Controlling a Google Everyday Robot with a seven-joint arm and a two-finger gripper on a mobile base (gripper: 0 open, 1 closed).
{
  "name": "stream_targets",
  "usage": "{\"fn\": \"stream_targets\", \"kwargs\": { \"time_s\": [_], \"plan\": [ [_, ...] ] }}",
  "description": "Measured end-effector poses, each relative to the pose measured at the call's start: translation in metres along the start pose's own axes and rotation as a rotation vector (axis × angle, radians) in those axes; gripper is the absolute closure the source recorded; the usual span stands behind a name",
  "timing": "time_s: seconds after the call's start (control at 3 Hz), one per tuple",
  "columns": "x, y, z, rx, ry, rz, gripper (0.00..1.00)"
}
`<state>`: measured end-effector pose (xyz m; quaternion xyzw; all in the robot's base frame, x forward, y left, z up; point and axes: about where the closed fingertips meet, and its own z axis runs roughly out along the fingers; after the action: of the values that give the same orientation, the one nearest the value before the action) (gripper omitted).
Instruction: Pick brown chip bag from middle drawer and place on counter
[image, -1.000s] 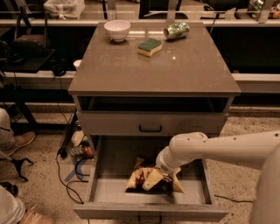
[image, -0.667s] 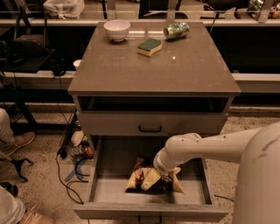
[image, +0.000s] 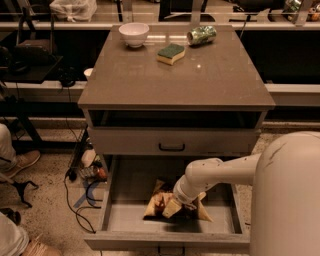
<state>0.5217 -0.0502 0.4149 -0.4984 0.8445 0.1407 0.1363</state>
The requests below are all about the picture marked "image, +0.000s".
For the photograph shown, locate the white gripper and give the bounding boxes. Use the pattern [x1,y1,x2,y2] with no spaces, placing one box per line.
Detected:
[162,175,206,218]

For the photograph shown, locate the brown chip bag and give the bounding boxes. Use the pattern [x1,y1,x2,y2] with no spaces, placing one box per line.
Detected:
[143,179,213,222]

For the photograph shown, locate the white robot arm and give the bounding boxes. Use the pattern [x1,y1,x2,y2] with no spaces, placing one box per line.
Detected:
[163,131,320,256]

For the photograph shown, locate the open grey middle drawer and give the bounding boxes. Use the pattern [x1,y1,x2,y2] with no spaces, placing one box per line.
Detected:
[85,156,250,256]

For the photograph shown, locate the closed grey top drawer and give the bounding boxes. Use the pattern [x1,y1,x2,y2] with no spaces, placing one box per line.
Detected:
[88,127,260,156]

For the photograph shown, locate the grey drawer cabinet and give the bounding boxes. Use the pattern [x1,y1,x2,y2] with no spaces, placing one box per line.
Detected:
[77,24,276,179]

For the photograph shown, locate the black bag on shelf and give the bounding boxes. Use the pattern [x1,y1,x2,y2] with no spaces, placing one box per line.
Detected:
[13,6,58,66]

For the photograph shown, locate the white plastic bag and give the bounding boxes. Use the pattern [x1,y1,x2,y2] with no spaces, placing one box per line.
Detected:
[50,0,97,22]

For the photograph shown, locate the clutter basket beside cabinet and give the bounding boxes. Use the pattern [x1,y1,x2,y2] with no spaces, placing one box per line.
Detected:
[66,130,107,181]

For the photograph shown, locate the green yellow sponge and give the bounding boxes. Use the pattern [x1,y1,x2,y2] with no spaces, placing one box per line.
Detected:
[156,44,185,65]

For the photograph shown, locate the white paper cup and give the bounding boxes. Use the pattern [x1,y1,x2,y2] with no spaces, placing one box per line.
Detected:
[84,68,93,79]

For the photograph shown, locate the tan shoe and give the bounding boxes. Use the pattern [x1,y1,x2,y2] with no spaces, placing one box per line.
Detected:
[3,150,41,178]

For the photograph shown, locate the person knee white trousers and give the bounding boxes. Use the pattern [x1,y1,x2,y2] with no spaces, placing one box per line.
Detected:
[0,213,29,256]

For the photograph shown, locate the crushed green soda can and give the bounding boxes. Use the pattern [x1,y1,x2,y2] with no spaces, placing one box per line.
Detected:
[187,25,217,46]

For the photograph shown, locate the white ceramic bowl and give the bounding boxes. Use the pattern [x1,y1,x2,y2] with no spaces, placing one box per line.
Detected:
[119,22,149,48]

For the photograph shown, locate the person leg light trousers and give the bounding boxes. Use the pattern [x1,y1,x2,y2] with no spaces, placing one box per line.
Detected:
[0,124,17,172]

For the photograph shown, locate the black side table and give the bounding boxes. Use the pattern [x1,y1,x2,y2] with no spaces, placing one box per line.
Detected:
[0,54,64,148]

